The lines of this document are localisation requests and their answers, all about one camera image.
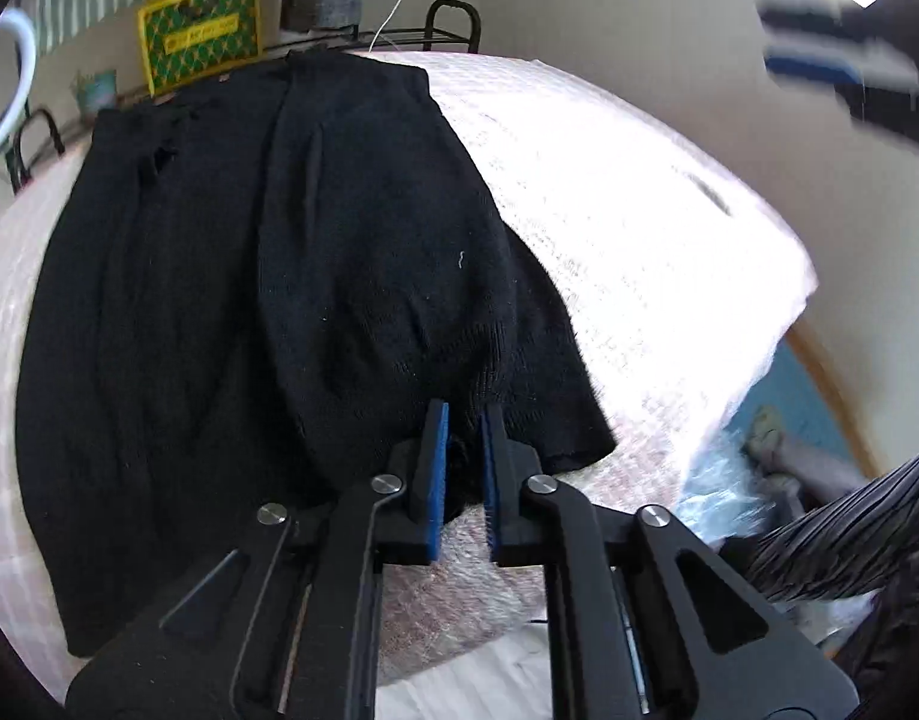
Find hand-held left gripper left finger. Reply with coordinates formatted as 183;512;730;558
64;399;452;720

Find person's black pleated pants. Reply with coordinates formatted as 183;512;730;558
744;442;919;720

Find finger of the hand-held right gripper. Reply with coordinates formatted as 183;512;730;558
757;0;866;35
763;49;918;91

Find black metal clothes rack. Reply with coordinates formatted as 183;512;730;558
0;0;482;196

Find plaid covered table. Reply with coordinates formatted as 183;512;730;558
0;51;819;702

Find blue floor mat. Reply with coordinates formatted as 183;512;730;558
737;337;858;466

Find white ring light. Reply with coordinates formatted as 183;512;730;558
0;6;37;162

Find yellow green box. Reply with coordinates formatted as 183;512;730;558
137;0;264;97

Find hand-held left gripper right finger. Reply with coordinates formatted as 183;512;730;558
479;403;860;720

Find white sheet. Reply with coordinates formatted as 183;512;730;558
377;615;558;720

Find person's foot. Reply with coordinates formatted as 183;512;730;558
744;405;881;496

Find clear plastic bag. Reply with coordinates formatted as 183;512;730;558
684;435;881;646

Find black sweater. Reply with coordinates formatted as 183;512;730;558
13;49;618;657

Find white lamp cable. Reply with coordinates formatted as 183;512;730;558
370;0;431;50

